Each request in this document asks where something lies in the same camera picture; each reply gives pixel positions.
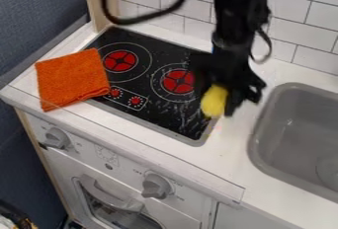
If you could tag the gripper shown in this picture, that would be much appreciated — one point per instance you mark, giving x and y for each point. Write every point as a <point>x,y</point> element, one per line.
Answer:
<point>233,63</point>

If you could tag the yellow toy corn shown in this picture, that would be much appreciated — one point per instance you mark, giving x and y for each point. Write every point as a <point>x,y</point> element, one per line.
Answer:
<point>214,100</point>

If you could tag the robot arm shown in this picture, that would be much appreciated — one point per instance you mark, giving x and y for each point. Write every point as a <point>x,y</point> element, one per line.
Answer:
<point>240,6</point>

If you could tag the toy stove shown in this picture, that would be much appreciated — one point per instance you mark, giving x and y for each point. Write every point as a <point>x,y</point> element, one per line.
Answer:
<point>154,81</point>

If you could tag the toy sink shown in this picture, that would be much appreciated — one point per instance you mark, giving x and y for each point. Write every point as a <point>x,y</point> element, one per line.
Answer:
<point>295,140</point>

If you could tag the orange cloth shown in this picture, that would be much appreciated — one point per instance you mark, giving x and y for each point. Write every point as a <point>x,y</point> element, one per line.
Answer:
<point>71,78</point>

